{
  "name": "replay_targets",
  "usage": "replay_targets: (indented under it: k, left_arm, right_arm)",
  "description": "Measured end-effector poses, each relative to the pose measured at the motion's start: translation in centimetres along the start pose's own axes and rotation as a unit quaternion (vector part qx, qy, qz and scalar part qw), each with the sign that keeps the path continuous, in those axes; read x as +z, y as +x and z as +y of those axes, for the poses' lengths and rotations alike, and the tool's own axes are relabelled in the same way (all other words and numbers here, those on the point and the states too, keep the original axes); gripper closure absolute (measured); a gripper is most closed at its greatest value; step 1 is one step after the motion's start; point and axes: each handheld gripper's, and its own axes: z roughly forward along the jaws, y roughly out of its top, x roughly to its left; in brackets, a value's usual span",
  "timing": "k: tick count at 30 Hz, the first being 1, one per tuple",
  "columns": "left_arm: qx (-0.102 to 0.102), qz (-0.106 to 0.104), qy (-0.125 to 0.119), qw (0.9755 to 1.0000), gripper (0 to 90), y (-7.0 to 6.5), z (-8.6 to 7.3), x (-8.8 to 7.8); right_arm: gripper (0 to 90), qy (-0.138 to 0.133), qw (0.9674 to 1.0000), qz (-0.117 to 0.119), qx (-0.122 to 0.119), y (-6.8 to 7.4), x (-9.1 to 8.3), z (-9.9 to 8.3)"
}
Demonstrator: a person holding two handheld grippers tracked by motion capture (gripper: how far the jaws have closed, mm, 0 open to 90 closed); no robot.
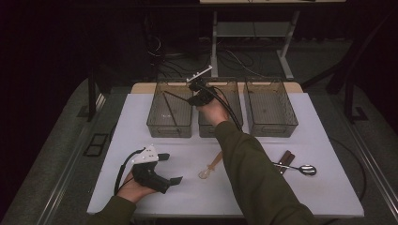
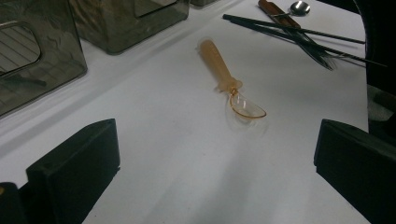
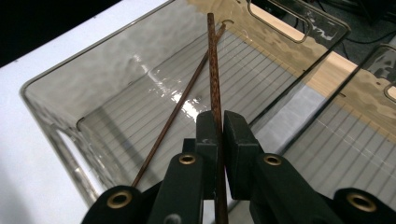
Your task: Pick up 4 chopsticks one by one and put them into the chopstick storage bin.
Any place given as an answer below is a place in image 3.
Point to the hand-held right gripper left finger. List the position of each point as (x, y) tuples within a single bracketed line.
[(205, 155)]

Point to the brown chopstick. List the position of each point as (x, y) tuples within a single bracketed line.
[(213, 62), (174, 112)]

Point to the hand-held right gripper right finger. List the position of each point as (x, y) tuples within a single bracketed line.
[(239, 155)]

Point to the clear plastic bin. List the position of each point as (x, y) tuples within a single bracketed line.
[(124, 62), (342, 149)]

